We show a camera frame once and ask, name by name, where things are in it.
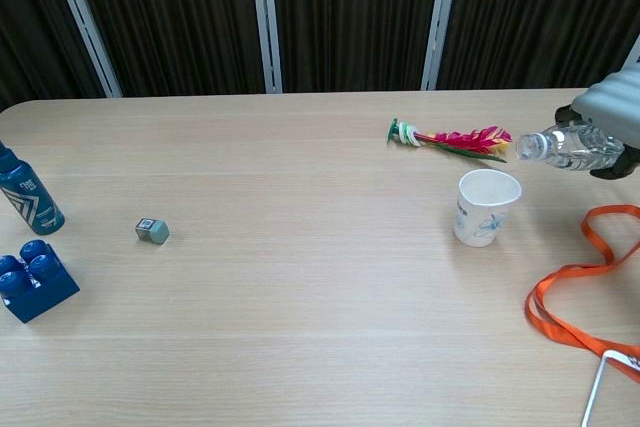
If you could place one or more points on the small grey-green cube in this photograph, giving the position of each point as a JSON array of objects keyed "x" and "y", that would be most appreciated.
[{"x": 152, "y": 232}]

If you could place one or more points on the red feather shuttlecock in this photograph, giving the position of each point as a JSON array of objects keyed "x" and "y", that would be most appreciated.
[{"x": 460, "y": 139}]

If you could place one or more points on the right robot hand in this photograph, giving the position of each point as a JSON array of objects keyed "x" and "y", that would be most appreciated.
[{"x": 615, "y": 97}]

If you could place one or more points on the clear plastic bottle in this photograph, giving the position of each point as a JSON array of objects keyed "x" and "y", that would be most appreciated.
[{"x": 575, "y": 147}]

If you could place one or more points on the blue spray bottle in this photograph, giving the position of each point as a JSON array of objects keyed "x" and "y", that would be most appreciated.
[{"x": 30, "y": 197}]

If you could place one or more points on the black fabric partition panel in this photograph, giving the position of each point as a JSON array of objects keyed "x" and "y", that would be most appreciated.
[
  {"x": 30, "y": 22},
  {"x": 175, "y": 17},
  {"x": 540, "y": 12},
  {"x": 350, "y": 17}
]

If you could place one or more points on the white paper cup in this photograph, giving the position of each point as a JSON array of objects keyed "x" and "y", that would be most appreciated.
[{"x": 482, "y": 217}]

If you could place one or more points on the silver partition frame post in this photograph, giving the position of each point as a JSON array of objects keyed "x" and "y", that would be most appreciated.
[
  {"x": 441, "y": 22},
  {"x": 85, "y": 22},
  {"x": 634, "y": 54},
  {"x": 266, "y": 22}
]

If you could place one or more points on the blue toy building block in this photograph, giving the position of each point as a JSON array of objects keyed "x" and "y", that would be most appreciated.
[{"x": 40, "y": 292}]

